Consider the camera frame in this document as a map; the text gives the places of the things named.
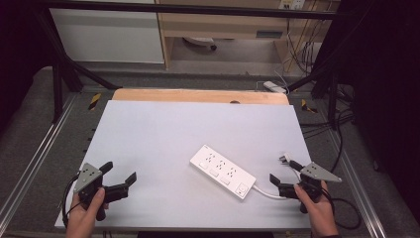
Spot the office chair base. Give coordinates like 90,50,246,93
182,36,218,52

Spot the person's left hand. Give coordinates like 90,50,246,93
64,187,110,231

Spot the white plug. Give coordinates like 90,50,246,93
278,152,294,166

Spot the bundle of hanging cables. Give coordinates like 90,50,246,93
283,18,326,75

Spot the white power strip cable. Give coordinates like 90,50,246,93
252,167,303,200

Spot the white floor power strip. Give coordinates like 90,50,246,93
262,80,287,95

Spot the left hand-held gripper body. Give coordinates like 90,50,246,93
73,162,130,222

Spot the dark curtain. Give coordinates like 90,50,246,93
0,0,53,128
330,0,420,226

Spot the light wooden desk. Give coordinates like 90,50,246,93
155,0,341,69

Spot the black floor cable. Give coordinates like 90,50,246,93
298,108,355,175

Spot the person's right hand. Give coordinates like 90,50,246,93
292,180,340,231

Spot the black metal frame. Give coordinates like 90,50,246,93
33,0,365,131

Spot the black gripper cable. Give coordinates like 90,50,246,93
321,189,363,231
60,174,82,229

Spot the white cabinet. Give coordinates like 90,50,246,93
49,7,165,64

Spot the white wall outlet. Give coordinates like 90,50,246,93
278,0,306,11

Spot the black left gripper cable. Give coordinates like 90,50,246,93
60,174,82,229

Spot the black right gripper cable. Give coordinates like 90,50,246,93
321,189,363,231

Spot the yellow and black tape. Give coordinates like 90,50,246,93
87,92,102,111
300,98,319,114

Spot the wooden table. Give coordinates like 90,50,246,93
111,87,290,106

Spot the aluminium rail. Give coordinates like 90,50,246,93
316,108,388,238
0,93,79,220

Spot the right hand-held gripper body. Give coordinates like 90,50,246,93
277,161,343,214

